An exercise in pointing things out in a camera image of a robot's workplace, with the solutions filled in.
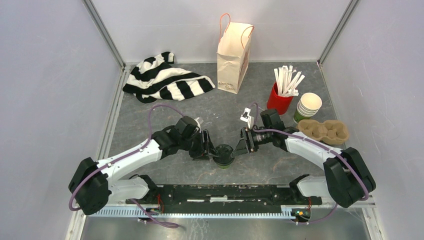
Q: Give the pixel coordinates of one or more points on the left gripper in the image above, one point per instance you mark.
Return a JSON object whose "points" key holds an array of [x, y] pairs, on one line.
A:
{"points": [[202, 153]]}

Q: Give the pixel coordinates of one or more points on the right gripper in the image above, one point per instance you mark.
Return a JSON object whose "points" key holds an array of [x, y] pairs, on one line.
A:
{"points": [[246, 145]]}

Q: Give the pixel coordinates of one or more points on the black cup lid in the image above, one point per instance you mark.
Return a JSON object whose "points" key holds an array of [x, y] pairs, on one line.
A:
{"points": [[224, 154]]}

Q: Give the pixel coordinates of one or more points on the green paper coffee cup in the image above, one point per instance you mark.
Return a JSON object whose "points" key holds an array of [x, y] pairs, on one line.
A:
{"points": [[224, 166]]}

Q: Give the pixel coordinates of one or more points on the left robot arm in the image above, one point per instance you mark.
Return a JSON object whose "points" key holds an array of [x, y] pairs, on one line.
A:
{"points": [[97, 183]]}

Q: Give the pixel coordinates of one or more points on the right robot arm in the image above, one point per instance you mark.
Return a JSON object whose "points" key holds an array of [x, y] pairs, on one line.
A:
{"points": [[346, 179]]}

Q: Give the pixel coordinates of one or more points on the paper takeout bag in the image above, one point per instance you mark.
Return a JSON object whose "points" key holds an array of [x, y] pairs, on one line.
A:
{"points": [[233, 52]]}

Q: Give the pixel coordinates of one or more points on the red straw holder cup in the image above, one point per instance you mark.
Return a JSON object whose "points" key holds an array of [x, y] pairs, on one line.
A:
{"points": [[280, 103]]}

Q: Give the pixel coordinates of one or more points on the white wrapped straws bundle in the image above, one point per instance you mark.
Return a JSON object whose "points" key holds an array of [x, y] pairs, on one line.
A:
{"points": [[287, 80]]}

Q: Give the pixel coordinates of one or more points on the stack of paper cups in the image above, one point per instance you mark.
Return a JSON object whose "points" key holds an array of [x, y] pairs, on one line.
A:
{"points": [[308, 105]]}

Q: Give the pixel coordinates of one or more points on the black white striped cloth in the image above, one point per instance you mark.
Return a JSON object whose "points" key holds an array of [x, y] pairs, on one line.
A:
{"points": [[155, 78]]}

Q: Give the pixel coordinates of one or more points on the brown cardboard cup carrier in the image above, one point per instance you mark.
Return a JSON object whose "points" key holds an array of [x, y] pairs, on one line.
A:
{"points": [[331, 132]]}

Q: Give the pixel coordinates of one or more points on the metal cable duct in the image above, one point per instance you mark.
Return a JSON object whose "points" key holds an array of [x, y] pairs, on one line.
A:
{"points": [[136, 212]]}

